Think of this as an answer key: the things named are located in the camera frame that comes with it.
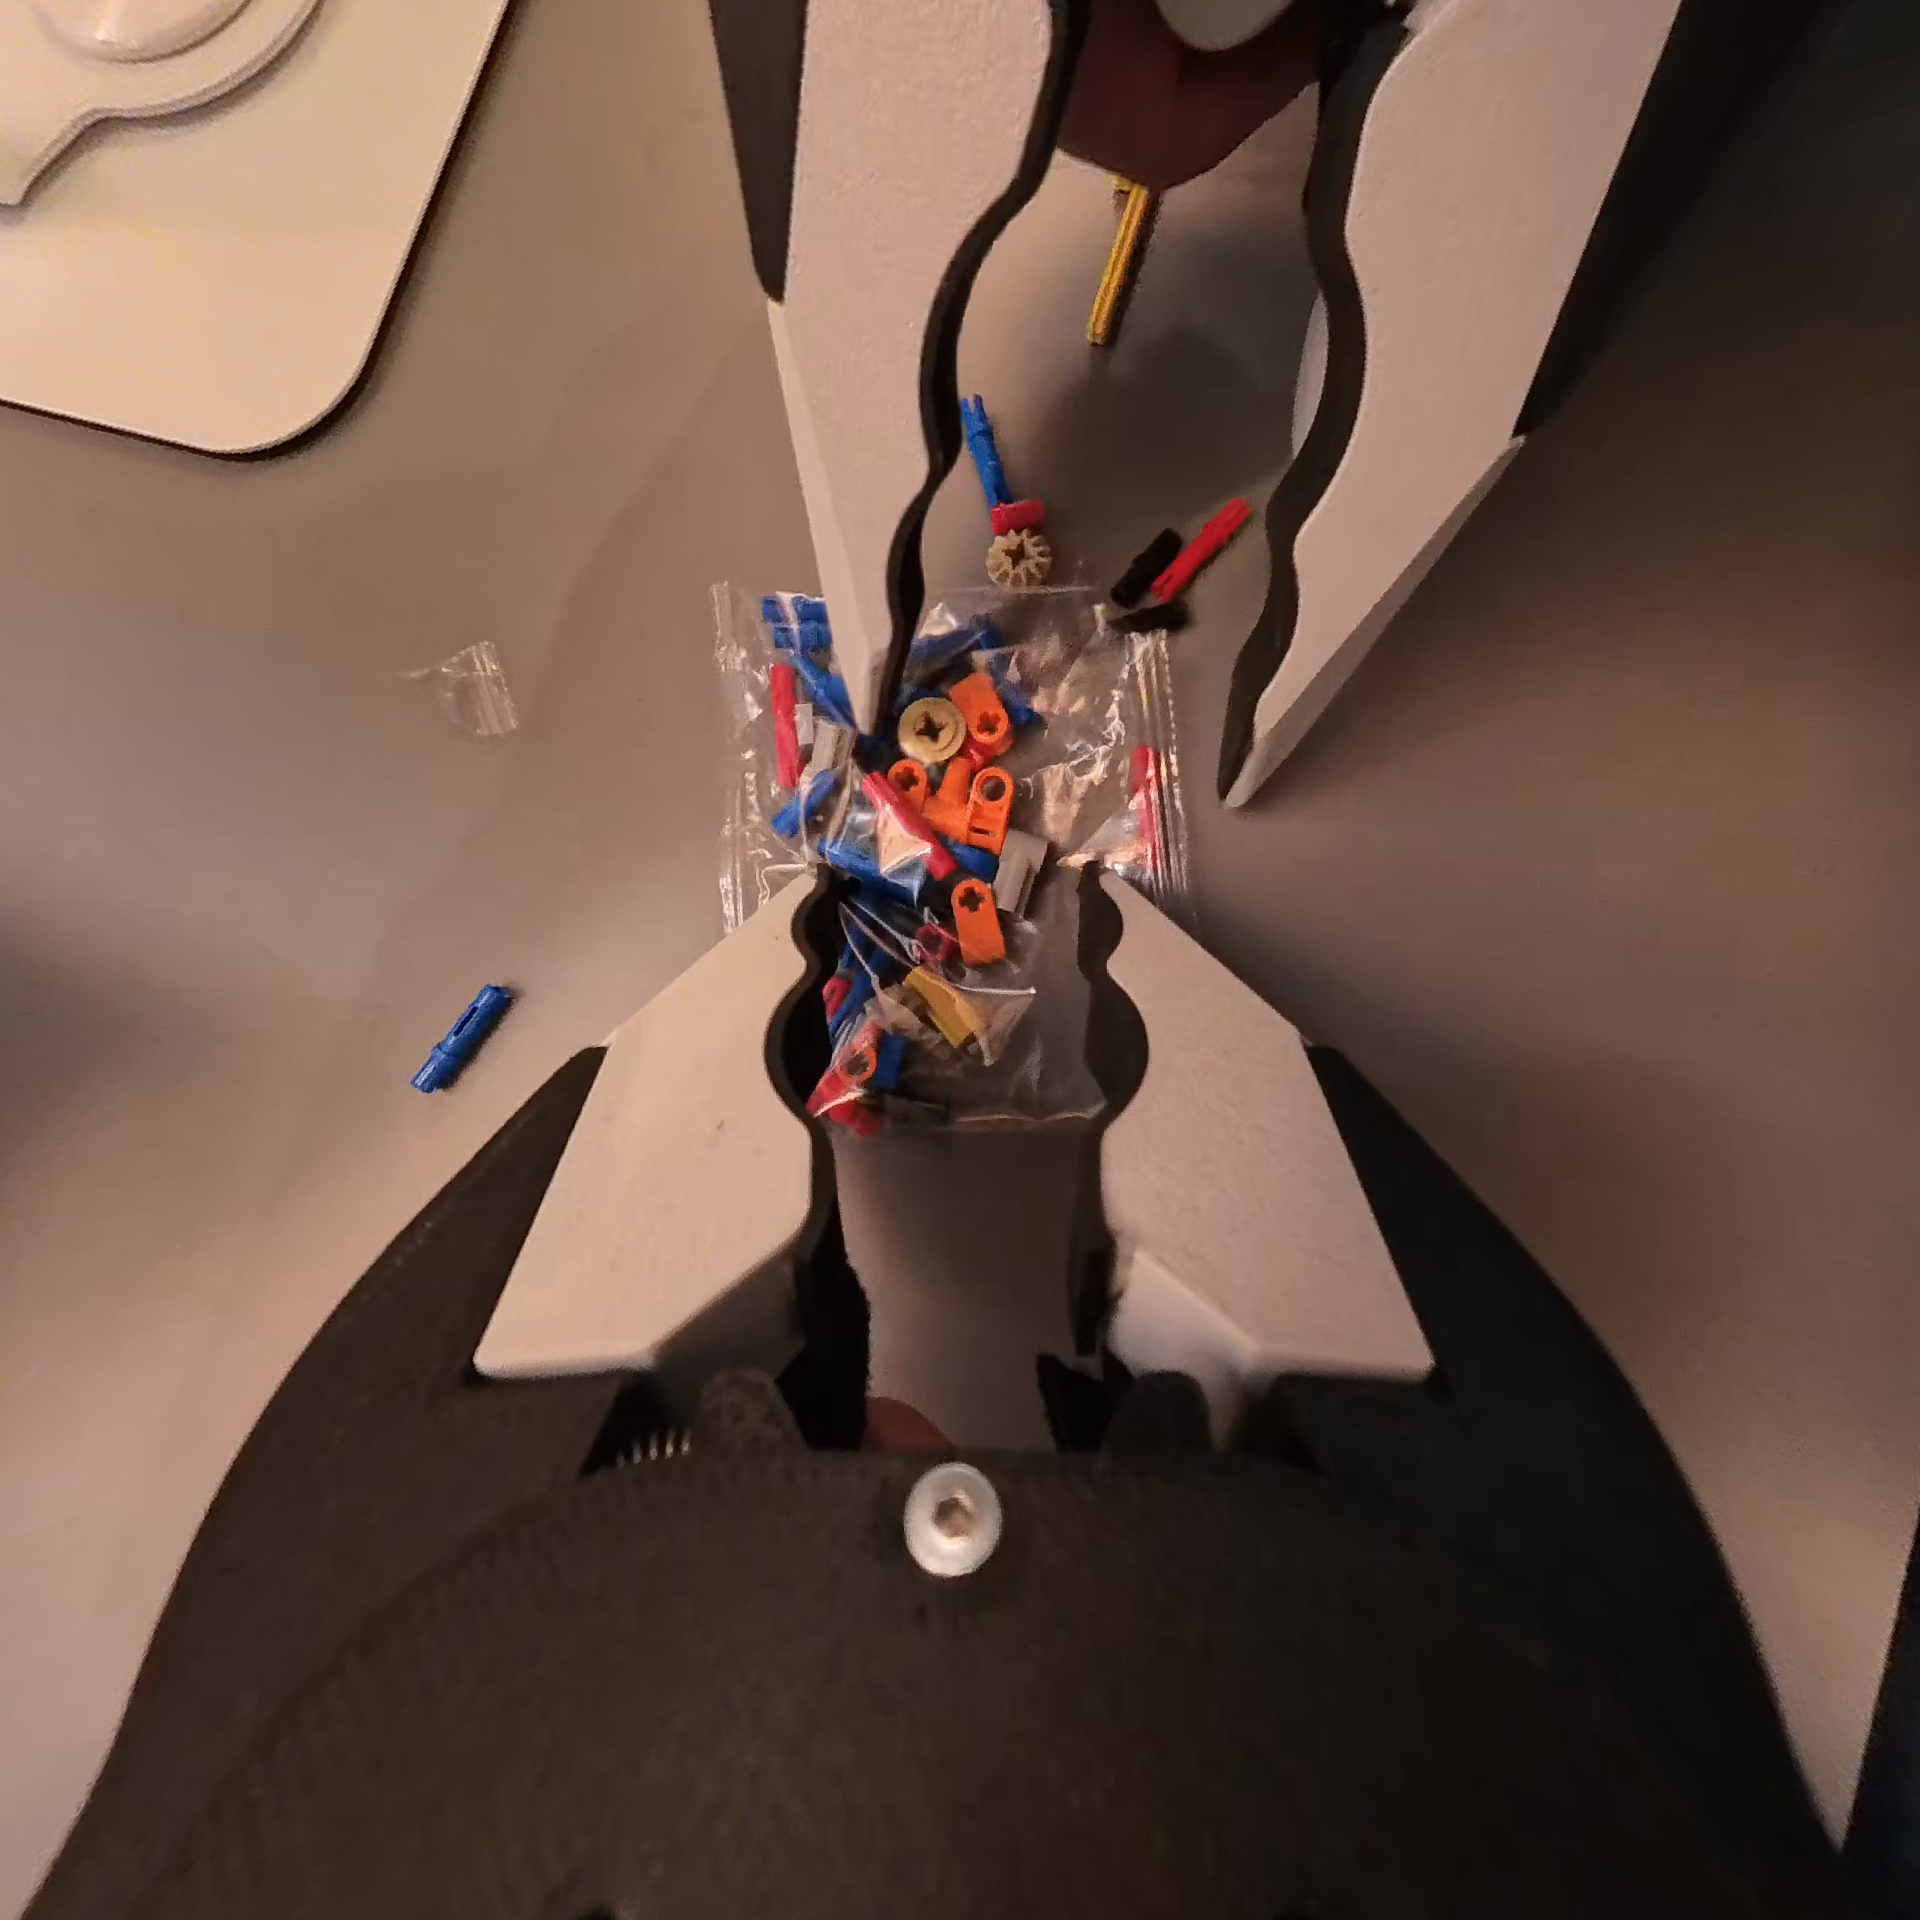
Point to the yellow lego axle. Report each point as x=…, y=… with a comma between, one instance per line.
x=1118, y=267

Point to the tan lego gear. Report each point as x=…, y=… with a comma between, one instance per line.
x=1022, y=560

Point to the clear bag of lego pieces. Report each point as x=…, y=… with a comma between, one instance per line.
x=973, y=812

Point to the short black lego pin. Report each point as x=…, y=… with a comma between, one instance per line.
x=1143, y=566

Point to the white moulded plastic piece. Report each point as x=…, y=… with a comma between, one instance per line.
x=151, y=59

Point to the torn clear plastic scrap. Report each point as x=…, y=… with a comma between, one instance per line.
x=477, y=692

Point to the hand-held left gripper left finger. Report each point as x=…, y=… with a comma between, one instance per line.
x=675, y=1200

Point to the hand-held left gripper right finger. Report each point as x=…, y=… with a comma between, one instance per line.
x=1246, y=1200

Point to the blue lego pin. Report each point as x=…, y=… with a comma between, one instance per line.
x=986, y=450
x=461, y=1038

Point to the long black lego pin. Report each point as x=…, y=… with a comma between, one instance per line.
x=1155, y=619

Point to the small red lego bush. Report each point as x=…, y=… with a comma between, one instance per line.
x=1018, y=519

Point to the white rounded board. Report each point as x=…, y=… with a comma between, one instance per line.
x=225, y=302

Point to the red lego pin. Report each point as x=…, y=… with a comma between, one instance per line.
x=1207, y=547

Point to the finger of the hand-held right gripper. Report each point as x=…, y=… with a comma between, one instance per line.
x=1472, y=226
x=900, y=226

